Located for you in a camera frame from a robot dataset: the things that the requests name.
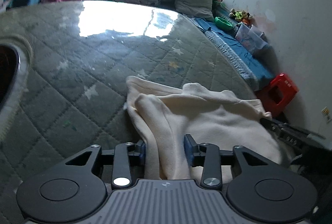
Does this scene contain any clear plastic storage box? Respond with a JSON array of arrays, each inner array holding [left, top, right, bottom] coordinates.
[[235, 22, 269, 55]]

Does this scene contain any black round induction cooktop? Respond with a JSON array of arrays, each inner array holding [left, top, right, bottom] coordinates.
[[0, 44, 20, 108]]

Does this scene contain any grey plain cushion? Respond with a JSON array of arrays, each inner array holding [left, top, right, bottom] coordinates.
[[175, 0, 214, 21]]

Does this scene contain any cream knit garment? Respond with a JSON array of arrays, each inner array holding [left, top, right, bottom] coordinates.
[[126, 76, 295, 180]]

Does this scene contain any small plush toys pile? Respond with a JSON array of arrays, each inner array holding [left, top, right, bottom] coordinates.
[[228, 9, 253, 25]]

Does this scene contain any red plastic stool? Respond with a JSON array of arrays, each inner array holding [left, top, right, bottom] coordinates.
[[255, 73, 299, 117]]

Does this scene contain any grey quilted star tablecloth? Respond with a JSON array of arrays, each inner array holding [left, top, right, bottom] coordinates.
[[1, 1, 254, 223]]

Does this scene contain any green plastic bowl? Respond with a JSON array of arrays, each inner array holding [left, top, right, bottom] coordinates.
[[214, 16, 233, 31]]

